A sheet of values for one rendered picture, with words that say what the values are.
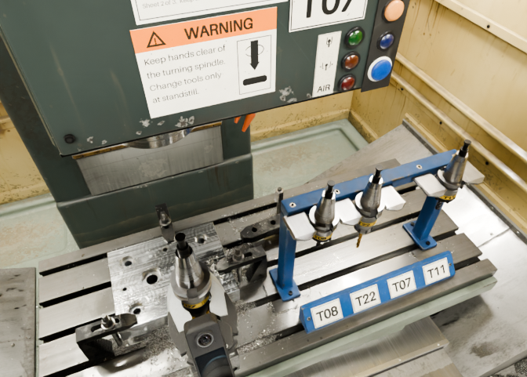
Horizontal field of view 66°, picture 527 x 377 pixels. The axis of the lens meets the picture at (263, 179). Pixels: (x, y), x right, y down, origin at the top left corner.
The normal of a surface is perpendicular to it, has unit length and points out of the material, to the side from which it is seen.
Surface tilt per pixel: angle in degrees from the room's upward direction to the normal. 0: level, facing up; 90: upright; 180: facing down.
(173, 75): 90
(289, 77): 90
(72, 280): 0
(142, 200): 90
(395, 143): 24
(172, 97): 90
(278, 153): 0
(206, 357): 61
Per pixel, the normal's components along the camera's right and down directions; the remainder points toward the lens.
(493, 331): -0.38, -0.54
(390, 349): 0.12, -0.73
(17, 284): 0.38, -0.75
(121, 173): 0.36, 0.66
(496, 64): -0.93, 0.26
